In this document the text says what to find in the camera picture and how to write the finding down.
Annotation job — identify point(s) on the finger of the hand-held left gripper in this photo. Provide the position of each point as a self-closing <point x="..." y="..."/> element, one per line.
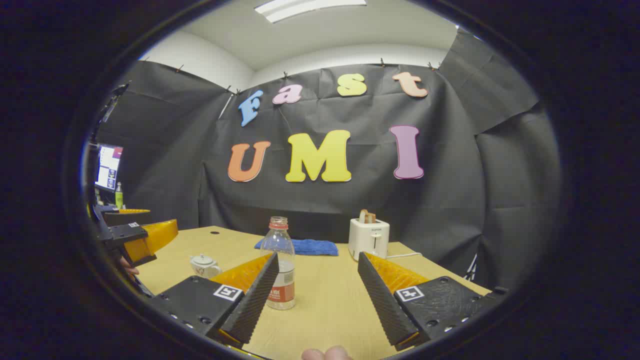
<point x="125" y="218"/>
<point x="131" y="235"/>

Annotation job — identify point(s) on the white teacup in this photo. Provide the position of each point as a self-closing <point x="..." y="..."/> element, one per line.
<point x="206" y="271"/>

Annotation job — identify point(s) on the white teacup lid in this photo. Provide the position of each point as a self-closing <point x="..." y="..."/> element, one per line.
<point x="203" y="259"/>

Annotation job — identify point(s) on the blue towel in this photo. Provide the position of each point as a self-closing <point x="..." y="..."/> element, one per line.
<point x="315" y="247"/>

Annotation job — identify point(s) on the ceiling light panel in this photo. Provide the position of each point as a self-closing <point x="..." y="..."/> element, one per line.
<point x="300" y="7"/>

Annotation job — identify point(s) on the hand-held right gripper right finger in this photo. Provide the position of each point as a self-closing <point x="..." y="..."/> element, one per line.
<point x="382" y="300"/>

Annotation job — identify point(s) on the green drink bottle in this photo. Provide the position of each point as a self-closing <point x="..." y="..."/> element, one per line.
<point x="119" y="197"/>

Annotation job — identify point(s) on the computer monitor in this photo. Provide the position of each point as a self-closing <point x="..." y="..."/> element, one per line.
<point x="107" y="167"/>

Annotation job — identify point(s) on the bread slice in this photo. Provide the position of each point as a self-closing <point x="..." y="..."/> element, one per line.
<point x="367" y="216"/>

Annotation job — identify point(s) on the clear water bottle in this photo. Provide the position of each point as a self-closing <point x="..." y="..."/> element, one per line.
<point x="285" y="270"/>

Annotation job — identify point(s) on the white toaster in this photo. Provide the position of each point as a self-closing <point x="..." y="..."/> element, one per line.
<point x="369" y="240"/>

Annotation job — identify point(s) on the black backdrop cloth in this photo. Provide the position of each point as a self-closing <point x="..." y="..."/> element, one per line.
<point x="450" y="150"/>

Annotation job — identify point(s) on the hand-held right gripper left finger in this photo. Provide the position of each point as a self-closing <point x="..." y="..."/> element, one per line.
<point x="257" y="300"/>

